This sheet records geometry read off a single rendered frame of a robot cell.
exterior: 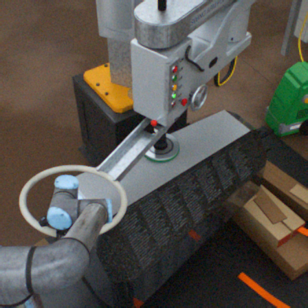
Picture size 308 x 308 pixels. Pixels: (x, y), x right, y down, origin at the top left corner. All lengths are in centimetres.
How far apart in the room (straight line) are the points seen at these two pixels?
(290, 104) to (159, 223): 180
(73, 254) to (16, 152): 284
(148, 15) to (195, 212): 110
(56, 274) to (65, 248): 7
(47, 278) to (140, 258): 132
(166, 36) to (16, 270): 125
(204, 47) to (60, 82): 241
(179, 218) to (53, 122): 197
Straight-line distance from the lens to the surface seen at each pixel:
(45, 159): 388
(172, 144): 266
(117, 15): 283
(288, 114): 393
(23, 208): 214
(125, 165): 237
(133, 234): 243
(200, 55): 241
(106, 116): 309
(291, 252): 319
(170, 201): 252
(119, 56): 309
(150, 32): 206
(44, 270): 117
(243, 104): 435
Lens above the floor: 275
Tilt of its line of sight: 47 degrees down
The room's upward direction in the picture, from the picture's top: straight up
